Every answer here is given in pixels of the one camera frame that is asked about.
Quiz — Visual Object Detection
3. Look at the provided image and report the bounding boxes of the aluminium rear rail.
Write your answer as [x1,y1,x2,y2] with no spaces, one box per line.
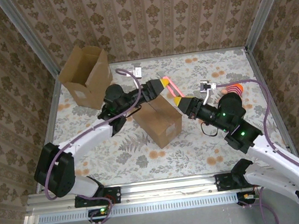
[108,45,250,68]

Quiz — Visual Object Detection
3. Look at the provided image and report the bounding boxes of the aluminium frame post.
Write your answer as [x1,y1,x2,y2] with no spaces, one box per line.
[0,0,62,82]
[239,0,299,53]

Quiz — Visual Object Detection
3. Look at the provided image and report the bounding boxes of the striped doll toy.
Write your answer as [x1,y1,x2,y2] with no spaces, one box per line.
[221,81,245,99]

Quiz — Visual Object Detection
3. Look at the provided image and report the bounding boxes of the pink utility knife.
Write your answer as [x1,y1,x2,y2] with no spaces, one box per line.
[161,73,186,100]

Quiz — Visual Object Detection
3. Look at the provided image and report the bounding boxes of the aluminium side rail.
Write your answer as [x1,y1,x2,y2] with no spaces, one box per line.
[244,44,299,161]
[34,78,68,146]

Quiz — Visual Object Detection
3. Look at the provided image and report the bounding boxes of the black controller board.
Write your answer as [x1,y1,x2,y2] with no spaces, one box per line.
[236,190,259,206]
[87,207,111,219]

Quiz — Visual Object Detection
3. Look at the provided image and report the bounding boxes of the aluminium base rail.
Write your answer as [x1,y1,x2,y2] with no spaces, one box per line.
[24,169,256,216]

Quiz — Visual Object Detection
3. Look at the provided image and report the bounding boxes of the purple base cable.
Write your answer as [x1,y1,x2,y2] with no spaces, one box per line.
[239,184,281,224]

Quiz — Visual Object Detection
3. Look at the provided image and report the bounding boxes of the white slotted cable duct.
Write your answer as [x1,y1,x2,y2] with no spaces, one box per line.
[37,188,257,224]

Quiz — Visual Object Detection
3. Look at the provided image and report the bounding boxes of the cardboard express box with label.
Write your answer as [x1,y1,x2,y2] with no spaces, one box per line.
[54,41,118,115]

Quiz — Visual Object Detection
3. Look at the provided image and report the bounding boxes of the plain cardboard express box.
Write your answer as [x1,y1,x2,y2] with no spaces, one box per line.
[130,91,186,152]

